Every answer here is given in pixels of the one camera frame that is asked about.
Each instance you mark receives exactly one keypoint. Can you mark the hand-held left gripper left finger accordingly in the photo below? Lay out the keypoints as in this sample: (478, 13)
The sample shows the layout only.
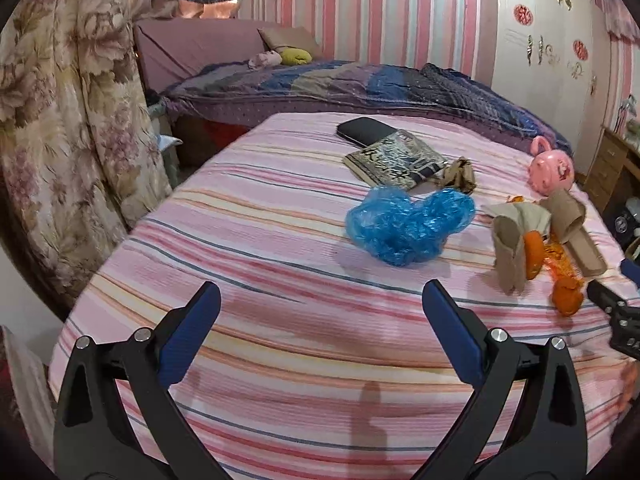
(192, 330)

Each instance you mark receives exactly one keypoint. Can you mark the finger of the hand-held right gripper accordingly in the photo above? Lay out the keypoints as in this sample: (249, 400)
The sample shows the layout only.
(631, 272)
(607, 300)

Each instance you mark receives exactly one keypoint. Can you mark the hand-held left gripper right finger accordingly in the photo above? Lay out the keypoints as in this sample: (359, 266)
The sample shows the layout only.
(450, 330)

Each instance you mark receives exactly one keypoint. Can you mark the orange snack wrapper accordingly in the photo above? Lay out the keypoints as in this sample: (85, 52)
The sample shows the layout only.
(567, 297)

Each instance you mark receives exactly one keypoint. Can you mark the blue plastic bag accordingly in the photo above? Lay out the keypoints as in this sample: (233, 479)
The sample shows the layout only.
(405, 230)

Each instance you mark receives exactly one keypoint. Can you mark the person's right hand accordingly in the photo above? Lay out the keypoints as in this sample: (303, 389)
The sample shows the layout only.
(632, 385)

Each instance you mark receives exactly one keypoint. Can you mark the black box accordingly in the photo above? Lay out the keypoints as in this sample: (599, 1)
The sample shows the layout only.
(622, 220)

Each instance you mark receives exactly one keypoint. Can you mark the tan phone case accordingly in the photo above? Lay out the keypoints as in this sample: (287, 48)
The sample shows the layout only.
(570, 215)

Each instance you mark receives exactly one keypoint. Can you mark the pink striped bed sheet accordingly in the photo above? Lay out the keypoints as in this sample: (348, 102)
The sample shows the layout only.
(275, 260)

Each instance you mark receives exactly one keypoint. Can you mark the wooden drawer cabinet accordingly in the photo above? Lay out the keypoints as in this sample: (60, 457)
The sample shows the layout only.
(607, 165)

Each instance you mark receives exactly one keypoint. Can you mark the pink mug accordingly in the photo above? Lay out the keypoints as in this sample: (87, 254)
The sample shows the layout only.
(550, 172)

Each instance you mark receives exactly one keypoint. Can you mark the crumpled brown paper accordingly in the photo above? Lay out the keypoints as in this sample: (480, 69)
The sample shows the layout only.
(457, 175)

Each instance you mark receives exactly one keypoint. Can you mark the newspaper-print pouch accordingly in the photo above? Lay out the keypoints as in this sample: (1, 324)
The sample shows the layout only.
(395, 160)

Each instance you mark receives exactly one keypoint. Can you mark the white wardrobe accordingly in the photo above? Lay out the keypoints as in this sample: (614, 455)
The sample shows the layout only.
(550, 90)

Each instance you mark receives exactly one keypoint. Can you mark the black case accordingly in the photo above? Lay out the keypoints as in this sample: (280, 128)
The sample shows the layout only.
(362, 130)

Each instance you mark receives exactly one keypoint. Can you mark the red round paper decoration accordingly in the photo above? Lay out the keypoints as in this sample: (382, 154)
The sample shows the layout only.
(579, 49)
(522, 14)

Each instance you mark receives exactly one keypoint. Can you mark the floral curtain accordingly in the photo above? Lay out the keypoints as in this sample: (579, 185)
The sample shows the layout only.
(75, 110)

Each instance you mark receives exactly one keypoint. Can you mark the pink plush toy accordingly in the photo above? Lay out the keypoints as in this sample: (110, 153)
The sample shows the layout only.
(265, 60)

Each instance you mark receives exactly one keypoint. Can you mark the purple covered sofa back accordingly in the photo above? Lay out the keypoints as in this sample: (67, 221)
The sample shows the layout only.
(200, 45)

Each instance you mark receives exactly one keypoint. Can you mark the yellow-green cloth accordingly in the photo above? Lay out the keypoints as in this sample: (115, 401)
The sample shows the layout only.
(295, 56)

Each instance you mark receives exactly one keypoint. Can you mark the brown pillow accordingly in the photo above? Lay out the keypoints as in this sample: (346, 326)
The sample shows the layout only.
(292, 37)

